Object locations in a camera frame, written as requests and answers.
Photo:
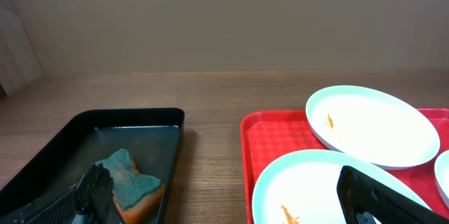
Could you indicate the green orange sponge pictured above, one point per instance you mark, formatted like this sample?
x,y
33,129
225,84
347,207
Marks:
x,y
135,195

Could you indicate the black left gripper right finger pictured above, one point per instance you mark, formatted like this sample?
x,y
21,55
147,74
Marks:
x,y
365,200

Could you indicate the red serving tray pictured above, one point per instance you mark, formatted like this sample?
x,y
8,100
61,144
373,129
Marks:
x,y
267,135

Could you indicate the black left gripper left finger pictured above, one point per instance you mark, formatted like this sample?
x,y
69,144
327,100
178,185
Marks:
x,y
89,201

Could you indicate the white plate back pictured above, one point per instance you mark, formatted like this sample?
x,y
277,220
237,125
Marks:
x,y
372,126

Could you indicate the white plate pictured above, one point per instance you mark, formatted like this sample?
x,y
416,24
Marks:
x,y
302,185
372,126
441,169

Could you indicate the black water tray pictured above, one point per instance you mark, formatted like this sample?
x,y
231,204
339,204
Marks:
x,y
152,137

